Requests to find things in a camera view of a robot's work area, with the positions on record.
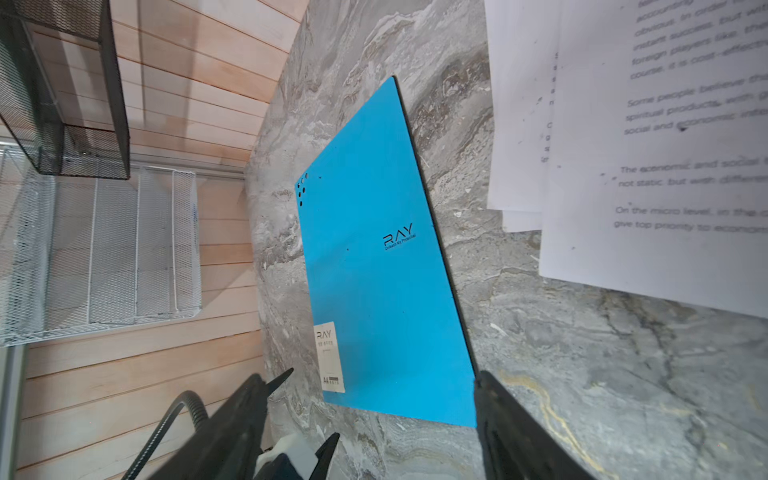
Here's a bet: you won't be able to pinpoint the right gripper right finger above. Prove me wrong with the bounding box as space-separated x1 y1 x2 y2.
474 371 592 479

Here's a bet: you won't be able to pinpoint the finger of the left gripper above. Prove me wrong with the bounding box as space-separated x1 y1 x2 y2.
309 432 340 480

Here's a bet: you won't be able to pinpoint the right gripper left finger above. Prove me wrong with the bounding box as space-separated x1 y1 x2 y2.
152 369 293 479

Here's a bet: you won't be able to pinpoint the blue folder black inside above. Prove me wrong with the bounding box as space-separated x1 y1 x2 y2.
295 78 476 427

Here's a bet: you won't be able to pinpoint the printed paper sheet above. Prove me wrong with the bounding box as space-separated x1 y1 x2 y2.
539 1 767 317

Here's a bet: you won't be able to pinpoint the black mesh basket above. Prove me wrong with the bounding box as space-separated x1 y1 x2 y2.
1 1 130 180

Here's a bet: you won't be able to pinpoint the lower white paper sheets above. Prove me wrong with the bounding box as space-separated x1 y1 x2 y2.
484 1 562 233

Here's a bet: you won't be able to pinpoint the black corrugated cable conduit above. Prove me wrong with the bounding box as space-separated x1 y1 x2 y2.
121 391 209 480

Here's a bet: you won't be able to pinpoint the white wire mesh shelf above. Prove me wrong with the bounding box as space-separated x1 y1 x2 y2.
1 147 202 346

